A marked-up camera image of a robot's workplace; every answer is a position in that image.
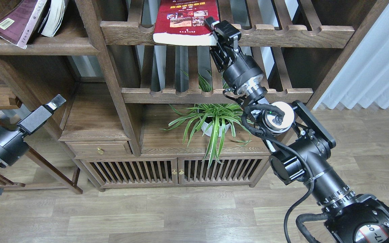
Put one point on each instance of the wooden side rack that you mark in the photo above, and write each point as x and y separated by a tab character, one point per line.
8	100

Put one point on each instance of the green spider plant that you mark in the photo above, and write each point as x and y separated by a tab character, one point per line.
229	114

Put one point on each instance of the white lavender book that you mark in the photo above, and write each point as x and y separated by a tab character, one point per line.
53	19

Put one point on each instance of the small wooden drawer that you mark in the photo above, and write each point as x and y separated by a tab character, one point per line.
99	149

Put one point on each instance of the white plant pot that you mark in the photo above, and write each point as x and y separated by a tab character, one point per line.
208	127

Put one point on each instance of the dark wooden bookshelf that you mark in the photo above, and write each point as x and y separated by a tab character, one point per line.
102	63

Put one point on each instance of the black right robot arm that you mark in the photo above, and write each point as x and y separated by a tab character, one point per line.
299	146

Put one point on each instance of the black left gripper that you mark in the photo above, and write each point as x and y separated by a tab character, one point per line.
12	145

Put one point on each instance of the left cabinet slatted door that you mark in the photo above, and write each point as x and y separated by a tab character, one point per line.
134	174

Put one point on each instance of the maroon book with white characters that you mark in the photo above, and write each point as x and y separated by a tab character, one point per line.
17	26

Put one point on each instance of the right cabinet slatted door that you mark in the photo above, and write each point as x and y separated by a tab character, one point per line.
227	171

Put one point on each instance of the red cover book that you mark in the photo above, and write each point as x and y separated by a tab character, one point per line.
182	22

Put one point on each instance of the cabinet slatted door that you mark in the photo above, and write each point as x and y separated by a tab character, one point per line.
227	171
134	174

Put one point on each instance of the white pleated curtain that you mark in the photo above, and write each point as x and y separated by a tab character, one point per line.
364	79

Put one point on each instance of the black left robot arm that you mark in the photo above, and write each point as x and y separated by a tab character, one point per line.
12	144

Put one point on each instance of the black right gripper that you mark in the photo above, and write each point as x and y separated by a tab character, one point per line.
236	67

